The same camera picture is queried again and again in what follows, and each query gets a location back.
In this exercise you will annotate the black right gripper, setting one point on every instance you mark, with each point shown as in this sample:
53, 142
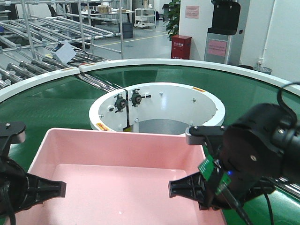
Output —
263, 142

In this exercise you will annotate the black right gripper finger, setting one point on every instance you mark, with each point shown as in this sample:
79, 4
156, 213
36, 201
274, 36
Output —
192, 187

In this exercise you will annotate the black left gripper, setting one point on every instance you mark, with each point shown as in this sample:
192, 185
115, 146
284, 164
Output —
24, 190

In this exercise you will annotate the pink plastic bin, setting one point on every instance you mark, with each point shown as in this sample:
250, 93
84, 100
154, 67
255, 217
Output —
116, 178

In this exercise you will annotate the green circuit board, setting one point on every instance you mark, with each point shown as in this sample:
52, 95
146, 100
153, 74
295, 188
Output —
207, 167

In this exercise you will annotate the green circular conveyor belt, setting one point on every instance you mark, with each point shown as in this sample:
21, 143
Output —
65, 102

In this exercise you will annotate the steel transfer rollers right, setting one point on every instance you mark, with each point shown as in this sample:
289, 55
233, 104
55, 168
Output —
289, 187

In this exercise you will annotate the steel transfer rollers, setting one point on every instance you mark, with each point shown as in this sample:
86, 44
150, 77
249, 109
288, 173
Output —
289, 187
103, 85

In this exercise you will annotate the grey waste basket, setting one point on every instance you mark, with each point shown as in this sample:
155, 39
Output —
265, 70

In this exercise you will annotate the black bearing right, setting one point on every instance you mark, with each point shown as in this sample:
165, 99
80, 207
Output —
135, 98

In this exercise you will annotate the black bearing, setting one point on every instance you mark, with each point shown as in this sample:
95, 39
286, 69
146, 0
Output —
135, 98
120, 103

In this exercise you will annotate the black and grey kiosk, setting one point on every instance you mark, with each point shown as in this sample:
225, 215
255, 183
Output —
225, 21

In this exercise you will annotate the black bearing left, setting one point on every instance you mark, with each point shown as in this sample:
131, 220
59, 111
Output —
120, 103

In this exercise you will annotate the red fire extinguisher cabinet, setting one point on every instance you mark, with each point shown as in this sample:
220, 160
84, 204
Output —
181, 47

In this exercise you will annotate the steel transfer rollers left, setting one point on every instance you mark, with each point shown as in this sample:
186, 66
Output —
103, 85

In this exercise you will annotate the white control box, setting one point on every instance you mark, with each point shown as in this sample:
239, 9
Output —
63, 52

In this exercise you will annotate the green potted plant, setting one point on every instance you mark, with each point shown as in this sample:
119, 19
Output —
173, 16

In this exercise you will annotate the metal roller rack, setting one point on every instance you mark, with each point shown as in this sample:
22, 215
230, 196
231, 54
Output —
32, 32

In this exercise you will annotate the white shelving cart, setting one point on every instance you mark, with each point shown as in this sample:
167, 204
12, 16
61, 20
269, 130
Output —
145, 18

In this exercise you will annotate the dark grey crate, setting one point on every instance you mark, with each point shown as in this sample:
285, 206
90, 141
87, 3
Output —
127, 30

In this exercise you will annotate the white outer conveyor rail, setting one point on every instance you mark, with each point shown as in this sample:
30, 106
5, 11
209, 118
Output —
23, 85

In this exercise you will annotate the pink wall notice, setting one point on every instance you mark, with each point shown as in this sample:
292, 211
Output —
192, 12

